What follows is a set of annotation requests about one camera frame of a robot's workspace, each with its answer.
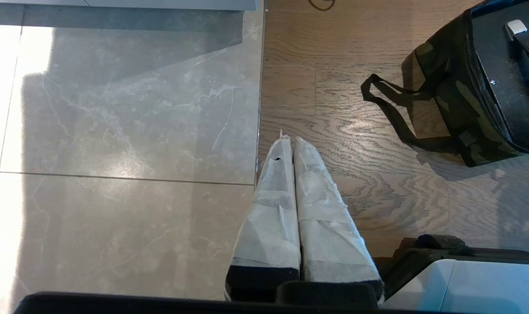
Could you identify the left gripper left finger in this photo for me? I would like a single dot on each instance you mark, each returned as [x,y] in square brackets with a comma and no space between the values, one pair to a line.
[271,226]

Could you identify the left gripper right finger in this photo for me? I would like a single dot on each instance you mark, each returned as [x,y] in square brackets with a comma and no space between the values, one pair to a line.
[329,235]

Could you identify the camouflage bag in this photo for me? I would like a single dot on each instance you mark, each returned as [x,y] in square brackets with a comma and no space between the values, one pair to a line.
[482,83]

